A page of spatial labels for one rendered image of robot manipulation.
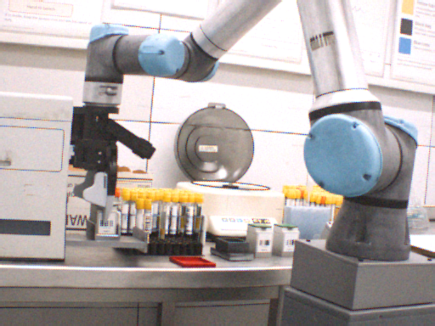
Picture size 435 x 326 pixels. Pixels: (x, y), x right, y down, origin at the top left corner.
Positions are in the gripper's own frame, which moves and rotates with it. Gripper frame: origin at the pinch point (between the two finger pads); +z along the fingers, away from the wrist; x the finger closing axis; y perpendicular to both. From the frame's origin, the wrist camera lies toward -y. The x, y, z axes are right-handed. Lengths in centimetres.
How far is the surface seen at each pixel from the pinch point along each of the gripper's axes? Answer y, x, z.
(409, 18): -121, -57, -60
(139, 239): -7.5, 0.8, 4.6
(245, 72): -60, -59, -34
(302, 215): -49.0, -7.4, 0.2
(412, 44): -123, -58, -51
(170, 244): -16.3, -4.6, 6.2
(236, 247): -29.0, -0.2, 6.1
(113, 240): -1.3, 2.8, 4.5
